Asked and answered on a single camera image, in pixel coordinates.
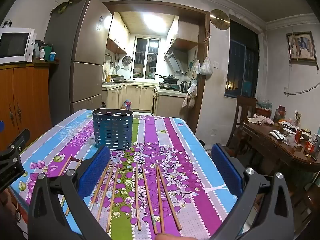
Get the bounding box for brown wall cabinet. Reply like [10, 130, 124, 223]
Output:
[166, 16, 200, 53]

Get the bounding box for framed elephant picture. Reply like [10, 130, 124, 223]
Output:
[286, 31, 317, 63]

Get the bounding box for beige kitchen wall cabinets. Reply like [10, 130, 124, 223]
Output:
[106, 12, 131, 55]

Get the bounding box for black wok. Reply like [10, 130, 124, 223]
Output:
[154, 73, 180, 83]

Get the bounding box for dark wooden dining table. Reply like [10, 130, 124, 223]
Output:
[242, 119, 320, 174]

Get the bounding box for group of wooden chopsticks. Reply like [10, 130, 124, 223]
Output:
[60, 154, 182, 235]

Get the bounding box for barred kitchen window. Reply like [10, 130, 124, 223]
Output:
[132, 36, 161, 79]

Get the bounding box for wall cable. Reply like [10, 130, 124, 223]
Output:
[284, 80, 320, 97]

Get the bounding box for wooden chair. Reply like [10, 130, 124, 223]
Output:
[226, 95, 258, 155]

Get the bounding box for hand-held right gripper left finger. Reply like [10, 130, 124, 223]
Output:
[27, 146, 112, 240]

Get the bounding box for beige kitchen base cabinets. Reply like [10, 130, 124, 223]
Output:
[101, 84, 188, 117]

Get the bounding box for person's left forearm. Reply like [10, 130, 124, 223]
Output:
[0, 189, 22, 230]

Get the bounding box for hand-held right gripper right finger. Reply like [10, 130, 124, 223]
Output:
[211, 143, 295, 240]

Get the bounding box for brown door frame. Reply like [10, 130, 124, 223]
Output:
[102, 0, 210, 134]

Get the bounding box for patterned jar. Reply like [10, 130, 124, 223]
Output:
[273, 105, 287, 123]

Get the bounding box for orange wooden cabinet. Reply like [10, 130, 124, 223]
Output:
[0, 60, 59, 153]

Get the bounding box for gold wall clock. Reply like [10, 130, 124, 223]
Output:
[209, 9, 230, 30]

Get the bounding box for cup of utensils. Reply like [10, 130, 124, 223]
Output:
[293, 109, 302, 128]

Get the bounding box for white microwave oven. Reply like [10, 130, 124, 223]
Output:
[0, 27, 35, 64]

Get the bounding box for person's right hand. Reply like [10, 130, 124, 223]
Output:
[155, 233, 187, 240]

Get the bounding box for blue perforated utensil holder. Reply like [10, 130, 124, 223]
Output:
[92, 108, 134, 149]

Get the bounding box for dark window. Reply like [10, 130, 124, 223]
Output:
[224, 20, 259, 99]

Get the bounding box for ceiling light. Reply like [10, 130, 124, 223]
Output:
[143, 12, 168, 32]

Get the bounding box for white cloth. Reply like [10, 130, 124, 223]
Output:
[247, 114, 275, 126]

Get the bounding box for red box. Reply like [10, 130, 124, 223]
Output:
[303, 141, 316, 155]

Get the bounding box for basin of glass bottles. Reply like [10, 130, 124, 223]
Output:
[255, 99, 273, 117]

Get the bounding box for steel range hood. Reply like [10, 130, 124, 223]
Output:
[164, 50, 188, 75]

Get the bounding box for grey refrigerator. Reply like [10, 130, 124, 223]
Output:
[44, 0, 113, 130]

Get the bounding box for floral striped tablecloth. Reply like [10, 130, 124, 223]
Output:
[9, 109, 239, 240]

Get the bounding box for gas stove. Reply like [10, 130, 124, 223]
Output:
[159, 82, 181, 90]

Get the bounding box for dark green cloth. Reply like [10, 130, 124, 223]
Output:
[49, 1, 73, 15]

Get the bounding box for hanging white plastic bag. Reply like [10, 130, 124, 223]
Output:
[199, 46, 213, 76]

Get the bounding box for hanging cloth bags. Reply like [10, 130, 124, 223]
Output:
[182, 79, 198, 109]

